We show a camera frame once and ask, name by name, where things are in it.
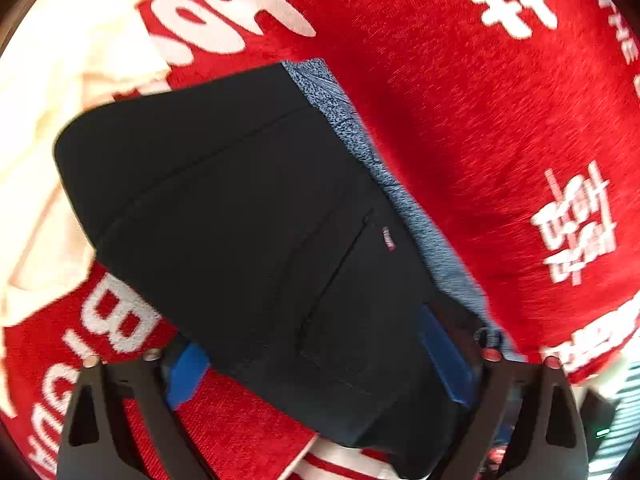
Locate black pants with blue trim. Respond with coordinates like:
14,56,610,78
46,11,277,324
53,58,496,479

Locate red bedspread with white characters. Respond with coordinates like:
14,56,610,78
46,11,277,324
1,0,639,479

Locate peach folded garment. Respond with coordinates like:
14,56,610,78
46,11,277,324
1,0,169,326

